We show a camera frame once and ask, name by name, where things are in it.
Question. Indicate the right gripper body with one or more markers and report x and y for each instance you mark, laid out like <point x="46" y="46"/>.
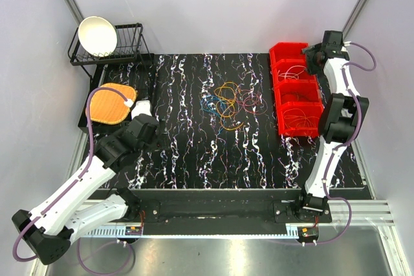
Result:
<point x="312" y="66"/>

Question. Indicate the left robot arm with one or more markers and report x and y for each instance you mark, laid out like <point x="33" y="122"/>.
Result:
<point x="50" y="228"/>

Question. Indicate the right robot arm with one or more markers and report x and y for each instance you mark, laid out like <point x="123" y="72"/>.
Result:
<point x="339" y="124"/>

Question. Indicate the red compartment bin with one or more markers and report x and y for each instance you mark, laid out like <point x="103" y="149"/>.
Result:
<point x="297" y="94"/>

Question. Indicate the yellow woven basket tray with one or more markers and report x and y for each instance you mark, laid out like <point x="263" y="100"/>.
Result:
<point x="111" y="103"/>

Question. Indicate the white bowl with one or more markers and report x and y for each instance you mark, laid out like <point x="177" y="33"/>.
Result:
<point x="97" y="36"/>

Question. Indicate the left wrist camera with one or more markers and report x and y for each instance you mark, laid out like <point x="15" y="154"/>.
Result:
<point x="142" y="111"/>

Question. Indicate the black wire dish rack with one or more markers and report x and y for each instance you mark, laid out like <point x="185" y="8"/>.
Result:
<point x="130" y="64"/>

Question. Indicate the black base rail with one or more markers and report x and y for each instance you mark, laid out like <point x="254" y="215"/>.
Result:
<point x="228" y="212"/>

